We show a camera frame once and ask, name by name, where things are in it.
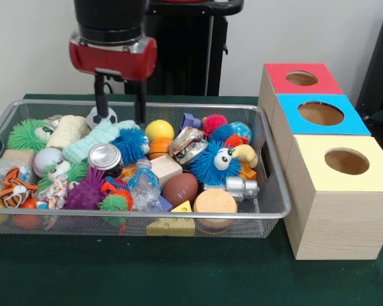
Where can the brown toy football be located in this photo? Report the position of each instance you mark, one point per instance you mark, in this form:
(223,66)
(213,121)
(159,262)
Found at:
(180,189)

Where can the purple spiky ball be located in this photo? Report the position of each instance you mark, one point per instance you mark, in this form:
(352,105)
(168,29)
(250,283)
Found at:
(86,191)

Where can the wooden three-hole box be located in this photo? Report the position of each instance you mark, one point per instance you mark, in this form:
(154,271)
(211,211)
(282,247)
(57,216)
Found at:
(338,217)

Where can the cream knit cloth roll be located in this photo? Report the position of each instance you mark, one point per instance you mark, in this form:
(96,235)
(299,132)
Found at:
(67,131)

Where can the clear mesh bin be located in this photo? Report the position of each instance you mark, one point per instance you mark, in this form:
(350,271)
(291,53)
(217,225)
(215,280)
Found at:
(276,191)

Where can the black and white soccer ball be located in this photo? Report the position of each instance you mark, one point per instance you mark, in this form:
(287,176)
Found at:
(113,116)

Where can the yellow ball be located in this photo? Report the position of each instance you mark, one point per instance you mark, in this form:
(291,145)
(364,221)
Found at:
(159,130)

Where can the blue fuzzy monster toy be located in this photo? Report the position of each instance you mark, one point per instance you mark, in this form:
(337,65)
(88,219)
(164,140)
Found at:
(207,166)

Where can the orange tiger plush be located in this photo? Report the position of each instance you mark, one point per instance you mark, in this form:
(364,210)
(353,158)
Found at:
(13,188)

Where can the mint green knit cloth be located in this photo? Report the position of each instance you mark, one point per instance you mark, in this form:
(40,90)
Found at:
(89,143)

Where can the yellow cheese wedge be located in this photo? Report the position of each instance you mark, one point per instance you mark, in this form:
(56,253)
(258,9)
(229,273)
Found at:
(171,227)

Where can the dark green tablecloth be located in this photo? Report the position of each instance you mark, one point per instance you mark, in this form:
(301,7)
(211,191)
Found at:
(179,274)

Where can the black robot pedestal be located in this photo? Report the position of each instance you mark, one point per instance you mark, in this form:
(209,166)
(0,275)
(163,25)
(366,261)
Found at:
(185,51)

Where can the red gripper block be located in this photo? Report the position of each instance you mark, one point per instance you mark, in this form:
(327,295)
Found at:
(115,60)

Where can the green spiky ball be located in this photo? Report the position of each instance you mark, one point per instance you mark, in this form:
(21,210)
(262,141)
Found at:
(27,134)

